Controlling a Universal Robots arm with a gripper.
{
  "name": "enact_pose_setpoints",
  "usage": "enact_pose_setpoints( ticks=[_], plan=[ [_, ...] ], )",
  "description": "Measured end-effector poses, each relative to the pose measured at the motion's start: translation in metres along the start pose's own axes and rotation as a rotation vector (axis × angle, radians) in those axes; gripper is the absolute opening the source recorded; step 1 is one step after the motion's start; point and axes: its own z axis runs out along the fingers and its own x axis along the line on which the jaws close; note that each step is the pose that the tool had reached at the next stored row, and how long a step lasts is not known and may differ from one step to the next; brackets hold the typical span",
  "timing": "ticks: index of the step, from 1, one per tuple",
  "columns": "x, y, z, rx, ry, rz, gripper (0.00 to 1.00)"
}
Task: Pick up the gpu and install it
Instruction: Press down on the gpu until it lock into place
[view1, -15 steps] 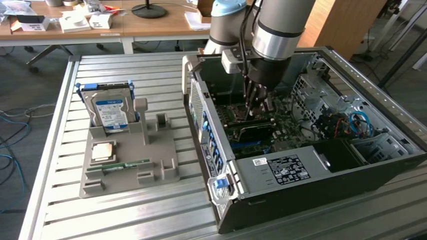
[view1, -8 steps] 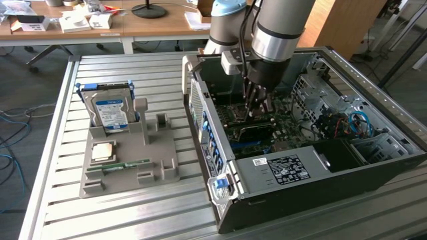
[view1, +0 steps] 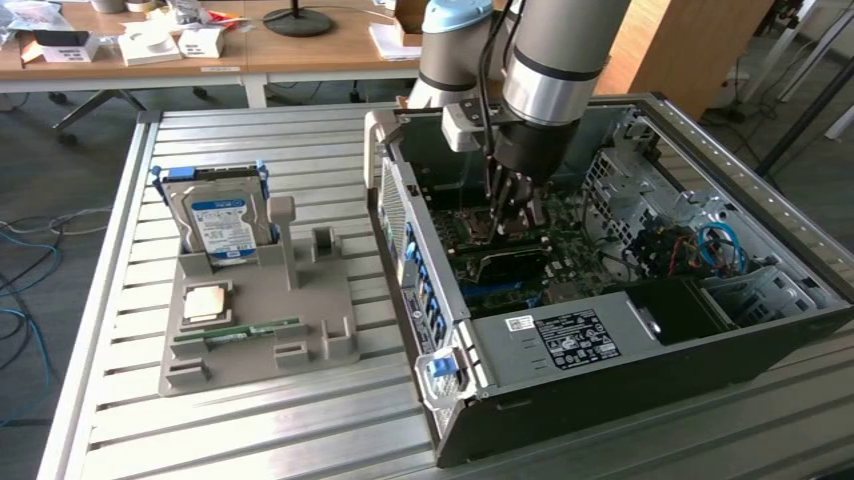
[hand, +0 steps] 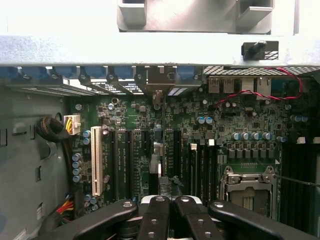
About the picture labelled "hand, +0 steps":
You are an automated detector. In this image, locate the black RAM slot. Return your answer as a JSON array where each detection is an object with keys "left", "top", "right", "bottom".
[
  {"left": 206, "top": 138, "right": 217, "bottom": 201},
  {"left": 281, "top": 144, "right": 296, "bottom": 223},
  {"left": 296, "top": 144, "right": 312, "bottom": 226}
]

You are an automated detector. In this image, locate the CPU socket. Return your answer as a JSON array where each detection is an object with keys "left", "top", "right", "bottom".
[{"left": 221, "top": 164, "right": 279, "bottom": 219}]

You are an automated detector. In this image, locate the short black expansion slot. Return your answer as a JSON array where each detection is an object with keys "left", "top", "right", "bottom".
[{"left": 142, "top": 129, "right": 152, "bottom": 151}]

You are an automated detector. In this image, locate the white expansion slot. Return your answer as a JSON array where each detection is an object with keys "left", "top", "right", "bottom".
[{"left": 90, "top": 125, "right": 104, "bottom": 197}]

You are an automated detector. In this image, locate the green motherboard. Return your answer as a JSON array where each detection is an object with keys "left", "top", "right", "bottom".
[{"left": 67, "top": 94, "right": 320, "bottom": 240}]

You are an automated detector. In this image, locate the thin metal locking lever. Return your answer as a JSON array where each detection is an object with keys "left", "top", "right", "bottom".
[{"left": 271, "top": 174, "right": 320, "bottom": 188}]

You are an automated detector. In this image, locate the white power connector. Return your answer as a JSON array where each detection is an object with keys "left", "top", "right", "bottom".
[{"left": 63, "top": 113, "right": 82, "bottom": 137}]

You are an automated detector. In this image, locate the black open PC case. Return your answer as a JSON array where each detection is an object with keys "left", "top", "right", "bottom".
[{"left": 0, "top": 34, "right": 320, "bottom": 240}]

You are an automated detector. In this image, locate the silver rear port block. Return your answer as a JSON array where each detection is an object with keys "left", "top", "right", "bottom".
[{"left": 207, "top": 76, "right": 272, "bottom": 101}]

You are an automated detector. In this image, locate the grey plastic parts rack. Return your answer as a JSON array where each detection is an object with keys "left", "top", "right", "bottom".
[{"left": 116, "top": 0, "right": 274, "bottom": 35}]

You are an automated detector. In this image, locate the yellow and red wire bundle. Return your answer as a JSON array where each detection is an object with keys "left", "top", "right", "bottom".
[{"left": 55, "top": 193, "right": 76, "bottom": 223}]

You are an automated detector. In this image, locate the black braided cable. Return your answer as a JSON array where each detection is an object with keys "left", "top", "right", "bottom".
[{"left": 35, "top": 116, "right": 76, "bottom": 201}]

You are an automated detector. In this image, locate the red and black twisted wire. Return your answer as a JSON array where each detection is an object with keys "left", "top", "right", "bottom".
[{"left": 215, "top": 66, "right": 305, "bottom": 106}]

